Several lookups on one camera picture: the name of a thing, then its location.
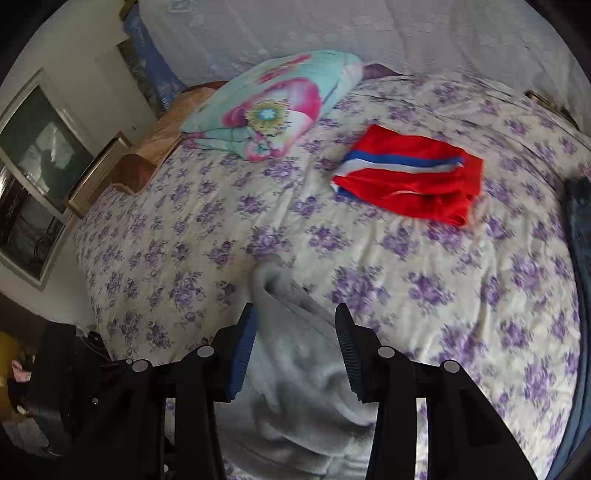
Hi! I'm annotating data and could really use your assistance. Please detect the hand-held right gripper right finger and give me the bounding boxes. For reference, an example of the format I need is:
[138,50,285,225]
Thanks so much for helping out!
[334,302,539,480]

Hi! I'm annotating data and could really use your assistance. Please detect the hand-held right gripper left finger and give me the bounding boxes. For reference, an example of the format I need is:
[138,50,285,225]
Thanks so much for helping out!
[69,302,259,480]

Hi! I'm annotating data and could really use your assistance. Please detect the grey fleece pants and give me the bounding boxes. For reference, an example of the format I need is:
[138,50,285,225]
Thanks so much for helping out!
[216,262,420,480]

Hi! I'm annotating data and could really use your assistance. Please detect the purple floral bedsheet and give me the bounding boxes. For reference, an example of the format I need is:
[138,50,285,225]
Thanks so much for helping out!
[74,69,583,480]

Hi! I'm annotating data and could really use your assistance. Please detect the red striped folded shorts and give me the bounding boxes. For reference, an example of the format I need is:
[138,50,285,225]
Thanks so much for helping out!
[330,124,485,229]

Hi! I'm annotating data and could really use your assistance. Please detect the white framed window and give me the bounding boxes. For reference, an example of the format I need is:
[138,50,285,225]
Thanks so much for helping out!
[0,68,103,292]

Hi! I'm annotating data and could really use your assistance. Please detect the orange brown pillow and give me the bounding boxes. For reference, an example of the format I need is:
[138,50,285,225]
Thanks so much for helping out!
[111,80,228,195]

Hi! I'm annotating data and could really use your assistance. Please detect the teal pink floral folded quilt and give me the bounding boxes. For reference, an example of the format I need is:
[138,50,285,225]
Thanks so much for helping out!
[181,50,363,162]

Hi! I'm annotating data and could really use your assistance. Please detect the blue jeans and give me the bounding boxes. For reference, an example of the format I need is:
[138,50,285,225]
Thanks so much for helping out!
[549,176,591,476]

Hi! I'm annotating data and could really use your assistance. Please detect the dark purple cloth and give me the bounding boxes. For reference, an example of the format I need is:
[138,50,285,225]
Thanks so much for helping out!
[362,64,403,82]

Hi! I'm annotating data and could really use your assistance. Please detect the blue patterned cushion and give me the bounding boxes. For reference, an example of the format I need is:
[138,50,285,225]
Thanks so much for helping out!
[121,4,188,118]

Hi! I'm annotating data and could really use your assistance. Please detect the brown wooden object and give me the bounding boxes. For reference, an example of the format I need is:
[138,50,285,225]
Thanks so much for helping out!
[525,89,581,131]

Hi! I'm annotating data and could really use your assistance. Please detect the white lace cover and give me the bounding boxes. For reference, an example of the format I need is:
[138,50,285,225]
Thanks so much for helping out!
[139,0,583,127]

